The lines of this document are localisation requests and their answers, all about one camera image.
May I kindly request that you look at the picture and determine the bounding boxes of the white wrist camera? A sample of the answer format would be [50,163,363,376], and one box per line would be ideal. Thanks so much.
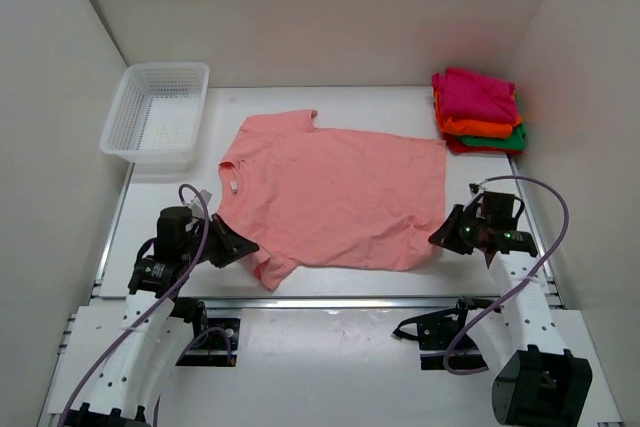
[469,181,487,195]
[187,190,212,219]

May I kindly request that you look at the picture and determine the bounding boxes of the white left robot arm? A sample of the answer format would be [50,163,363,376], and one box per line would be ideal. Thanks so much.
[58,206,259,426]

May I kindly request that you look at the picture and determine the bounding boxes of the salmon pink t-shirt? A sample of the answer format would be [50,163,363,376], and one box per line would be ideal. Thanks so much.
[218,110,446,290]

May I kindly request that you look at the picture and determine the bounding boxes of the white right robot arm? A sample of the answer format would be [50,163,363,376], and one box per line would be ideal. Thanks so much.
[429,187,593,426]

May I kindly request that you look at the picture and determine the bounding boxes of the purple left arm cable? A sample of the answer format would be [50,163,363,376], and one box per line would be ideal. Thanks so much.
[55,183,234,427]

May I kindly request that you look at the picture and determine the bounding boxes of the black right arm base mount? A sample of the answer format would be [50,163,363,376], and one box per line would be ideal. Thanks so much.
[392,296,491,371]

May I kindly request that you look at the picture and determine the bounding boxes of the folded orange t-shirt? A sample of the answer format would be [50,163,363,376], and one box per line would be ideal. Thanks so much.
[434,92,522,139]

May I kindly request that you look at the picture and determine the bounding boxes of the folded red t-shirt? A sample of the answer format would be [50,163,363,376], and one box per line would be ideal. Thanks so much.
[441,133,521,156]

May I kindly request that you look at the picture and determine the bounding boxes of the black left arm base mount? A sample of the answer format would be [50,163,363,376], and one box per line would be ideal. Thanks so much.
[176,317,241,368]

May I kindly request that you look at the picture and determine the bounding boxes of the folded green t-shirt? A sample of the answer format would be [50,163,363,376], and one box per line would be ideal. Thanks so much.
[457,123,527,152]

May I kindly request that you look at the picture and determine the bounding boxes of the folded magenta t-shirt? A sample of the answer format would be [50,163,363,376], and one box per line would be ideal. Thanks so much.
[431,68,518,124]

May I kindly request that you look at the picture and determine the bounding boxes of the white perforated plastic basket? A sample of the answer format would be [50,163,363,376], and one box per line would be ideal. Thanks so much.
[99,62,210,166]

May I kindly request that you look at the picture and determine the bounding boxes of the aluminium table rail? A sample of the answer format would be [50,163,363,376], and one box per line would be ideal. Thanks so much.
[94,156,539,309]

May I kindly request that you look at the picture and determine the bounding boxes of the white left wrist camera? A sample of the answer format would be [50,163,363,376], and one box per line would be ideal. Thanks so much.
[187,190,212,219]

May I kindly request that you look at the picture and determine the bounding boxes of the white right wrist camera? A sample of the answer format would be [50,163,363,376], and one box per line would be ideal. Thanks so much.
[469,181,487,195]

